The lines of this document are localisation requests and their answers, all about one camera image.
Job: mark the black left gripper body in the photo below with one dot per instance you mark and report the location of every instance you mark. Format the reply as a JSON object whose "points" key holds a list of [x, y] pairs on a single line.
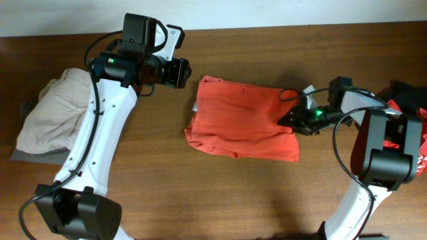
{"points": [[174, 72]]}

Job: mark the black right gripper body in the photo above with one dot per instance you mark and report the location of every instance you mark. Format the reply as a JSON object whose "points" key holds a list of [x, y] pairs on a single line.
{"points": [[310, 120]]}

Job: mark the orange soccer t-shirt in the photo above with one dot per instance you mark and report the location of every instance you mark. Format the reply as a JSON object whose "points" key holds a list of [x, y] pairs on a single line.
{"points": [[240, 120]]}

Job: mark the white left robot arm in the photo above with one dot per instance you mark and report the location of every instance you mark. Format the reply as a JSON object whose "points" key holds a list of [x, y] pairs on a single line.
{"points": [[75, 205]]}

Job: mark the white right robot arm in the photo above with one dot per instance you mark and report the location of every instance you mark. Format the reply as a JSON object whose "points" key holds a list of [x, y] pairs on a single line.
{"points": [[385, 154]]}

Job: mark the beige folded shorts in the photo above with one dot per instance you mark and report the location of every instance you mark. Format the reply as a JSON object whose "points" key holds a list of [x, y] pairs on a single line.
{"points": [[55, 121]]}

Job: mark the red patterned garment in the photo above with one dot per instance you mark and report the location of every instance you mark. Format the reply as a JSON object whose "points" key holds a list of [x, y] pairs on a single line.
{"points": [[421, 112]]}

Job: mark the grey folded garment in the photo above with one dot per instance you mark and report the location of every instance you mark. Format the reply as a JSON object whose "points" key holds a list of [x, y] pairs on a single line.
{"points": [[56, 157]]}

